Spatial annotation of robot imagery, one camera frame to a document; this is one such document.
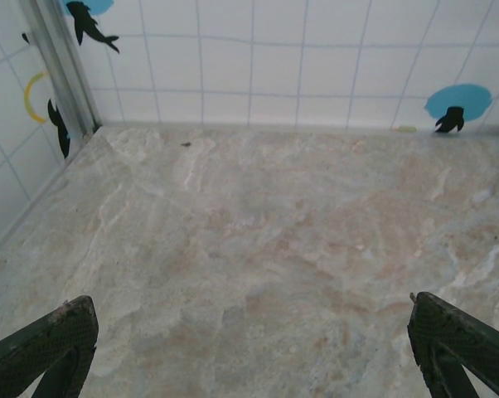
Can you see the aluminium back rail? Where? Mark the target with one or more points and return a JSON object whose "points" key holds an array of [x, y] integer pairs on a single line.
{"points": [[274, 125]]}

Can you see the blue circle seal sticker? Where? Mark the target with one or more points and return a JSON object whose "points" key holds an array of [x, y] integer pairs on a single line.
{"points": [[456, 99]]}

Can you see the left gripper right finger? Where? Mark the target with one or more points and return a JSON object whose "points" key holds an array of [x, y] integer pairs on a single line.
{"points": [[440, 340]]}

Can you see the aluminium corner post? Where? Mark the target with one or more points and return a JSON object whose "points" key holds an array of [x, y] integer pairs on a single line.
{"points": [[63, 70]]}

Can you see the blue circle shark sticker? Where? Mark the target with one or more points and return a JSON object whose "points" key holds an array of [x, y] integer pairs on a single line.
{"points": [[85, 20]]}

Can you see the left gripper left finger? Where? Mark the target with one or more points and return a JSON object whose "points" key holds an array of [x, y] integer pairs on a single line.
{"points": [[59, 344]]}

